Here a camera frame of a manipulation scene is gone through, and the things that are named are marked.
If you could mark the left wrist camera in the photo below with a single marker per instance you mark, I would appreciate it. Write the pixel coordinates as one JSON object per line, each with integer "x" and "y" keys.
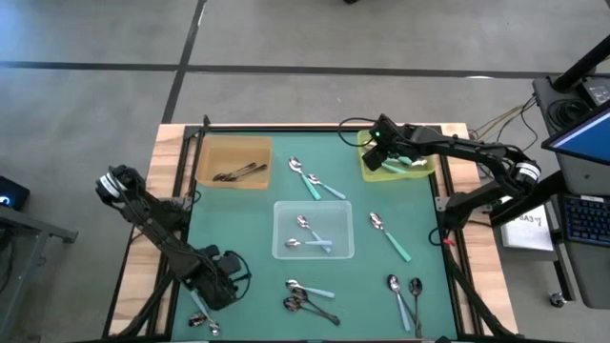
{"x": 229, "y": 264}

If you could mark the grey metal stand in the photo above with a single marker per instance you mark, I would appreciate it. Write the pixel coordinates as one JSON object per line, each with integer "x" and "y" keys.
{"x": 28, "y": 224}

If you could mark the black table frame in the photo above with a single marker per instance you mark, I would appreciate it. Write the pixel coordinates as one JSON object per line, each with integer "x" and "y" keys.
{"x": 286, "y": 127}

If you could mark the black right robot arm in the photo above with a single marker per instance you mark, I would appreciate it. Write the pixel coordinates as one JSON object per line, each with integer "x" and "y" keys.
{"x": 476, "y": 150}

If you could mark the black keyboard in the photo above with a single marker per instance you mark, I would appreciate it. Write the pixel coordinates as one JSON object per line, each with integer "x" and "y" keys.
{"x": 588, "y": 219}

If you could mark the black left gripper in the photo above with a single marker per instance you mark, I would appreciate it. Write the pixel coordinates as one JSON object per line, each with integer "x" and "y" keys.
{"x": 205, "y": 271}

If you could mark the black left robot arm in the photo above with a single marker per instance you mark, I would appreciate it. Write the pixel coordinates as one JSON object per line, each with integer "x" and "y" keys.
{"x": 162, "y": 233}

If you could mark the black power adapter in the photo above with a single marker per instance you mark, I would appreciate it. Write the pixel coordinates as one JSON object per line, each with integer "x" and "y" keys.
{"x": 598, "y": 90}

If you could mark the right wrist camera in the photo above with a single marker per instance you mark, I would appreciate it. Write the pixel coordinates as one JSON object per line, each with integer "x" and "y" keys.
{"x": 383, "y": 127}

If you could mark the black diagonal beam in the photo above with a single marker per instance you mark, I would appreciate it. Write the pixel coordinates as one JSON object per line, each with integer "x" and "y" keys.
{"x": 543, "y": 193}

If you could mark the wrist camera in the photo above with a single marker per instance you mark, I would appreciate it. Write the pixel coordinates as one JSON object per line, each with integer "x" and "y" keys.
{"x": 383, "y": 127}
{"x": 229, "y": 264}

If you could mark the yellow-green plastic bin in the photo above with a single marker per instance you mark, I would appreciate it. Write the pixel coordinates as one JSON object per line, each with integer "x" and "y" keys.
{"x": 376, "y": 177}

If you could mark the green table mat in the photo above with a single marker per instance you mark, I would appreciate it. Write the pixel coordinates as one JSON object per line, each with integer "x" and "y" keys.
{"x": 262, "y": 314}

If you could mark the orange plastic bin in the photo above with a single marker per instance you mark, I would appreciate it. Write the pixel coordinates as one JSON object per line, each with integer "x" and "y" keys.
{"x": 229, "y": 152}

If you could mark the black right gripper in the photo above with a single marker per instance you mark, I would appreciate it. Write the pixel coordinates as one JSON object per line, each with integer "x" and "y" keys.
{"x": 400, "y": 143}

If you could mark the caster wheel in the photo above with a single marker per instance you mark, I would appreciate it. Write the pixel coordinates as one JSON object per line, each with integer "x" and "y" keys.
{"x": 557, "y": 299}

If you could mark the black device with blue light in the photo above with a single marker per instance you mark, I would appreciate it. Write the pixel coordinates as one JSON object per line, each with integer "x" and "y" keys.
{"x": 12, "y": 193}

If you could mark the grey equipment cart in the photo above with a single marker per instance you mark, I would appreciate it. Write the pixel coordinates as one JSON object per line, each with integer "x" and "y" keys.
{"x": 586, "y": 276}

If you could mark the clear plastic bin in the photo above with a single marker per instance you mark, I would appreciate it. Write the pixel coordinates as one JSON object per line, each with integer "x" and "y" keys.
{"x": 333, "y": 216}

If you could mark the computer monitor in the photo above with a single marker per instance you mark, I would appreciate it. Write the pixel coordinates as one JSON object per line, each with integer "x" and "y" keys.
{"x": 586, "y": 138}

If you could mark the black pole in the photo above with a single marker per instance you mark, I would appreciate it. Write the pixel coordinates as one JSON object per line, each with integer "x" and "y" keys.
{"x": 581, "y": 64}

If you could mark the white paper sheet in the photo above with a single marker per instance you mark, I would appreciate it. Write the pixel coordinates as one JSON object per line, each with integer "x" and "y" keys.
{"x": 526, "y": 233}

